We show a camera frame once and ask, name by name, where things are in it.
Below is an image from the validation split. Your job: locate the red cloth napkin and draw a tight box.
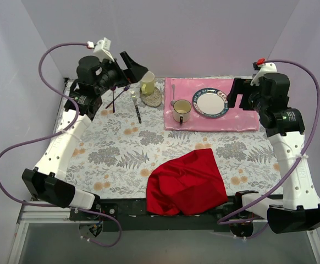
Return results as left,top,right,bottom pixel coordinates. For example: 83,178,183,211
146,148,228,216

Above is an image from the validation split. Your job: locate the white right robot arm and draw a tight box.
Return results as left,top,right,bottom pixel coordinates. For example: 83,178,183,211
227,73,320,234

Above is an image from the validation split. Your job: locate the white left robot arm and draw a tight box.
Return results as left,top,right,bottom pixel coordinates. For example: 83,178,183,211
22,52,148,220

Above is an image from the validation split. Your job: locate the purple fork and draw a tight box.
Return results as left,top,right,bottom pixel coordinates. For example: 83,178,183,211
106,84,131,109

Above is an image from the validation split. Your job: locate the purple spoon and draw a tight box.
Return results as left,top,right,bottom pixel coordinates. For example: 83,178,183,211
112,86,117,113

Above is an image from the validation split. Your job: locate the yellow ceramic mug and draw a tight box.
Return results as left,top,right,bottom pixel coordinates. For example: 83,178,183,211
140,71,155,95

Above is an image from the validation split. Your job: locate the speckled round coaster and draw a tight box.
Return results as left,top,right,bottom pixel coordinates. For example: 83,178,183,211
140,86,163,107

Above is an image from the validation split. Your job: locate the pink placemat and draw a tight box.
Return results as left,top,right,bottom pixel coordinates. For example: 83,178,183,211
164,78,260,132

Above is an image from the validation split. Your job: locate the white plate blue rim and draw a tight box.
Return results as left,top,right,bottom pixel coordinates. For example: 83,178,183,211
192,88,229,119

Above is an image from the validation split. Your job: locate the silver spoon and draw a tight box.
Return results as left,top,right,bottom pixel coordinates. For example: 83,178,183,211
170,84,176,106

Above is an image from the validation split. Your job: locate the cream enamel mug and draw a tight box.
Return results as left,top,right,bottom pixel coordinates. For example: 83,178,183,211
173,100,192,125

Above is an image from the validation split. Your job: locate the floral tablecloth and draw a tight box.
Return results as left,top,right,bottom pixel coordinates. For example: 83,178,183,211
65,91,280,199

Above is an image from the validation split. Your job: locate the silver fork black handle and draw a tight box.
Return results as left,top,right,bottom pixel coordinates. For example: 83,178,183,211
130,90,142,124

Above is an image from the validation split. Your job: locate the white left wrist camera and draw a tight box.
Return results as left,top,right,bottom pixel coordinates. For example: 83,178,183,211
86,37,114,62

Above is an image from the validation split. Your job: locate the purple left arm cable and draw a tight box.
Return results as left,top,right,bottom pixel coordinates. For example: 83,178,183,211
0,42,122,248

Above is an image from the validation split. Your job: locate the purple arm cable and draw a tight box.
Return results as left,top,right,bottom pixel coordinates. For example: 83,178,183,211
0,42,122,248
217,59,320,240

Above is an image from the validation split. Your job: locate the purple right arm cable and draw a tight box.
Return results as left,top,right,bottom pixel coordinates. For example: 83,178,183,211
217,59,320,240

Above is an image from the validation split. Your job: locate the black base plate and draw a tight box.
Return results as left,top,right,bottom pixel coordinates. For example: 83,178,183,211
69,195,284,232

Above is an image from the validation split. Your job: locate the aluminium frame rail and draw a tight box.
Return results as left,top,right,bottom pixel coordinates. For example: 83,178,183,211
7,205,80,263

